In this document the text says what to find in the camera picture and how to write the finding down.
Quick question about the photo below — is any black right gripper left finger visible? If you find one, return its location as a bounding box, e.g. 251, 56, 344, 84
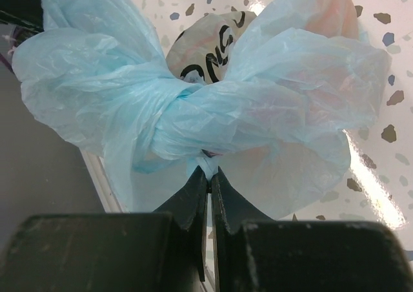
1, 168, 208, 291

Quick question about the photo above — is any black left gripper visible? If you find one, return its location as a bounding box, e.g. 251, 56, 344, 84
0, 0, 43, 32

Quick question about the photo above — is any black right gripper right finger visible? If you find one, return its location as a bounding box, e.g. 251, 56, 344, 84
211, 171, 412, 291

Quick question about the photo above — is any light blue plastic bag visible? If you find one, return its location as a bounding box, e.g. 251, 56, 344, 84
12, 0, 391, 218

